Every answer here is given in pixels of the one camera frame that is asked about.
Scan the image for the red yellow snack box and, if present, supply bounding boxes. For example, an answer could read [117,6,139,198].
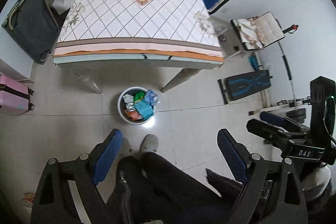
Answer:
[24,193,37,208]

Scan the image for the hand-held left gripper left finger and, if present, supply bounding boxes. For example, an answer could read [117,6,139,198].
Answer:
[31,129,123,224]

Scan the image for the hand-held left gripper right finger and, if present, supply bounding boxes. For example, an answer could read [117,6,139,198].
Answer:
[217,129,308,224]

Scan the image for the person's legs and slippers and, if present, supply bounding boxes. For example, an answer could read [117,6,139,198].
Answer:
[105,168,248,224]

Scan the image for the black weight plate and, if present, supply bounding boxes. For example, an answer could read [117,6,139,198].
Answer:
[286,108,307,124]

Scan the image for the dark grey suitcase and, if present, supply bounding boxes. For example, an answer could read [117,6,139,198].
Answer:
[2,0,59,64]

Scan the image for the black cable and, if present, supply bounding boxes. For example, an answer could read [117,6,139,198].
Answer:
[325,97,336,142]

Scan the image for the floral checked tablecloth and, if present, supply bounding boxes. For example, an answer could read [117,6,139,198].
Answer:
[54,0,226,63]

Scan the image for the grey fluffy slipper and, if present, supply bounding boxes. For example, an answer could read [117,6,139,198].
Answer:
[139,134,159,153]

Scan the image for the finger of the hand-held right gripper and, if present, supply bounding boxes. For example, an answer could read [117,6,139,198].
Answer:
[259,111,311,136]
[246,118,308,148]

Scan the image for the white round trash bin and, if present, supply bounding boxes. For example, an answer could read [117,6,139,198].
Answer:
[117,87,156,125]

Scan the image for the chair with printed cloth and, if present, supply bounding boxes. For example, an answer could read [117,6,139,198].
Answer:
[230,12,285,52]

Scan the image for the teal box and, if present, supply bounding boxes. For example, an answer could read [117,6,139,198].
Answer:
[134,101,154,118]

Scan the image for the chrome bar with black grips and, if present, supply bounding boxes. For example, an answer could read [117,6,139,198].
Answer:
[278,25,300,111]

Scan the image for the pink suitcase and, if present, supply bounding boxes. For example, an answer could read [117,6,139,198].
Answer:
[0,74,35,115]

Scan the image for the cream wooden table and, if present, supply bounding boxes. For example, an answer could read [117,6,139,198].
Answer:
[54,0,226,94]

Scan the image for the black blue exercise bench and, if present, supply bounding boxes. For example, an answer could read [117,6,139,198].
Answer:
[217,70,272,105]

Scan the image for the person's left leg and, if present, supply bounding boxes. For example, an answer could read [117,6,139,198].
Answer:
[115,156,158,224]

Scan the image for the orange snack packet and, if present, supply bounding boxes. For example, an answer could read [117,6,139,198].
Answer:
[125,110,142,121]

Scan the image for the blue plastic bag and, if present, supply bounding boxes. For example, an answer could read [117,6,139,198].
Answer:
[144,90,161,105]

